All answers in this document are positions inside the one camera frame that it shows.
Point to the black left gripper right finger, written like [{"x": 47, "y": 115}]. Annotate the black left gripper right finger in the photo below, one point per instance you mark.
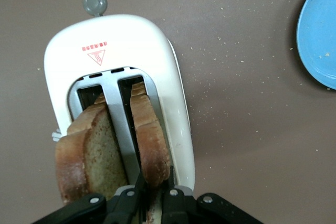
[{"x": 178, "y": 208}]

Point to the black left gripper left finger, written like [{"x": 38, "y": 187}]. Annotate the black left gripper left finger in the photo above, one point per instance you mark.
[{"x": 118, "y": 208}]

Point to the brown bread slice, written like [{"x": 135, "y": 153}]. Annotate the brown bread slice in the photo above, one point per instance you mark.
[
  {"x": 149, "y": 134},
  {"x": 99, "y": 155}
]

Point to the blue plate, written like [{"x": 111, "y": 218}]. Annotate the blue plate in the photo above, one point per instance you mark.
[{"x": 320, "y": 30}]

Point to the white two-slot toaster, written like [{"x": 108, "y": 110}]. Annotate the white two-slot toaster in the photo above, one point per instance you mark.
[{"x": 105, "y": 32}]

